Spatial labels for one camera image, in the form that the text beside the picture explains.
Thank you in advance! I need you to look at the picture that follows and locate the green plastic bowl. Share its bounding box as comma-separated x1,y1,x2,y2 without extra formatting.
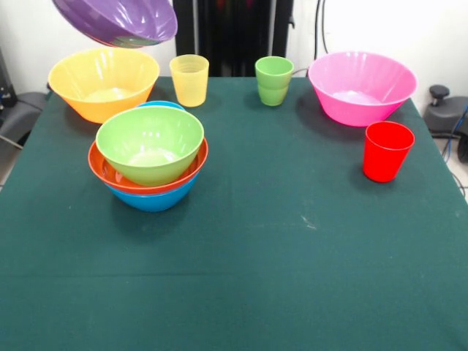
95,105,205,186

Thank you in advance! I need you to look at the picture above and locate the red-orange plastic bowl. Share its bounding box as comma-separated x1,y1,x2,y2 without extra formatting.
88,137,209,195

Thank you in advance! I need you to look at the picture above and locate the purple plastic bowl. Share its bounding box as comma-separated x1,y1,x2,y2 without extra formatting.
51,0,179,49

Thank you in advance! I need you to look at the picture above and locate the large blue plastic bowl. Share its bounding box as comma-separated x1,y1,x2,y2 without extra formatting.
105,170,201,213

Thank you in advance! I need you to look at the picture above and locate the green plastic cup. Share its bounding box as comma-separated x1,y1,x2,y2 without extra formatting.
254,56,295,107

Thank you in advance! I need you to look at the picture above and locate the small blue plastic bowl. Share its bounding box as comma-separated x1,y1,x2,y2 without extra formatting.
135,100,186,112

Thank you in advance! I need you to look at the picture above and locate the yellow plastic cup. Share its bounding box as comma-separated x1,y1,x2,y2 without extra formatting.
169,53,210,107

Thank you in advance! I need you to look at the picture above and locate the dark green tablecloth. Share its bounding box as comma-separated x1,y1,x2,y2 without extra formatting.
0,75,468,351

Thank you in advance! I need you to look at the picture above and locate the red plastic cup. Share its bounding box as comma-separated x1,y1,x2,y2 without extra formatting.
362,121,416,184

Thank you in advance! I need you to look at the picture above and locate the pink plastic bowl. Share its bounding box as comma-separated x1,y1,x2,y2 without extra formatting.
307,50,418,128

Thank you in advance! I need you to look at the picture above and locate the orange plastic bowl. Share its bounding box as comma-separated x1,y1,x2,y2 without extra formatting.
48,47,161,124

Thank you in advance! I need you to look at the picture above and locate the black chair base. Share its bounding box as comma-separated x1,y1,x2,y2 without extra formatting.
423,84,468,164

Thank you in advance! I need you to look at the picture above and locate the grey chair base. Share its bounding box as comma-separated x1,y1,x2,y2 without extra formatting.
0,91,48,147

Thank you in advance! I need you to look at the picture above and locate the black hanging cable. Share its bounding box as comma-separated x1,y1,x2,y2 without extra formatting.
313,0,331,53

